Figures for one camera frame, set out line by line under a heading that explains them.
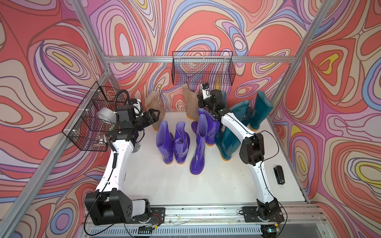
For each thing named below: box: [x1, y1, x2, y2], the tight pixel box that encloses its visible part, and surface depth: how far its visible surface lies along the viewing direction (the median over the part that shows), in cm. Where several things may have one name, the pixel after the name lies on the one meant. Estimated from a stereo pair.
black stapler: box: [273, 165, 286, 185], surface depth 86 cm
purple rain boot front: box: [190, 113, 208, 175], surface depth 88 cm
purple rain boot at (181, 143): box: [173, 121, 191, 165], surface depth 80 cm
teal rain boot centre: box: [229, 100, 250, 127], surface depth 90 cm
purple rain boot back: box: [190, 108, 221, 147], surface depth 88 cm
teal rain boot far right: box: [249, 91, 274, 131], surface depth 95 cm
